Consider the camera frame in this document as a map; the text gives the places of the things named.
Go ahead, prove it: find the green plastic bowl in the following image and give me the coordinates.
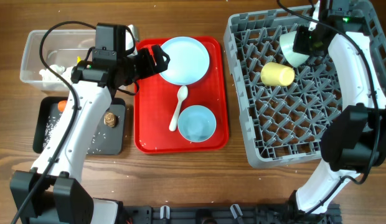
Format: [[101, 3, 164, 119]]
[[280, 31, 309, 67]]

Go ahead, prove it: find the brown food lump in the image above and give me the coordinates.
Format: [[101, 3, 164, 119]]
[[103, 112, 118, 128]]

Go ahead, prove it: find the yellow plastic cup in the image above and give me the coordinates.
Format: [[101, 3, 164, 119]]
[[260, 62, 295, 86]]

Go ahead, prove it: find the blue plastic bowl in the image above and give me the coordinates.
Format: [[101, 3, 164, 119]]
[[177, 105, 217, 142]]

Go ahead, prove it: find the white napkin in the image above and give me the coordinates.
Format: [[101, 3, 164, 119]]
[[39, 64, 65, 83], [61, 67, 73, 84]]

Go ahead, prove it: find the white cooked rice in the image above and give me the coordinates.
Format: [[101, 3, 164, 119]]
[[42, 116, 60, 149]]

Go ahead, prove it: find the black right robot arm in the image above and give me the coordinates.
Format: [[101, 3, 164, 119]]
[[280, 1, 386, 222]]

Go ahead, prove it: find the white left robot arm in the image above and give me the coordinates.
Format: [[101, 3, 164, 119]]
[[10, 23, 170, 223]]

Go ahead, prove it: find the clear plastic waste bin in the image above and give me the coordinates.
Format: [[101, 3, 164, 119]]
[[20, 29, 95, 91]]

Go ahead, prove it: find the black food waste tray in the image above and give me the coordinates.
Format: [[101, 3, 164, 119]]
[[32, 96, 126, 155]]

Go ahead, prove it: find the grey dishwasher rack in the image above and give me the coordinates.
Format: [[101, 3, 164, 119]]
[[224, 1, 386, 169]]

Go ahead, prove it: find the light blue plate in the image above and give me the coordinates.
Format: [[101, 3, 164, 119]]
[[160, 37, 210, 86]]

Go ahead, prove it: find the white plastic spoon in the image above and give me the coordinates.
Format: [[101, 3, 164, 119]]
[[169, 85, 188, 131]]

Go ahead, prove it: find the red plastic tray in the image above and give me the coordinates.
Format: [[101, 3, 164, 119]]
[[134, 36, 229, 154]]

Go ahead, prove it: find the orange carrot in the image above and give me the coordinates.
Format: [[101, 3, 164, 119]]
[[57, 100, 68, 113]]

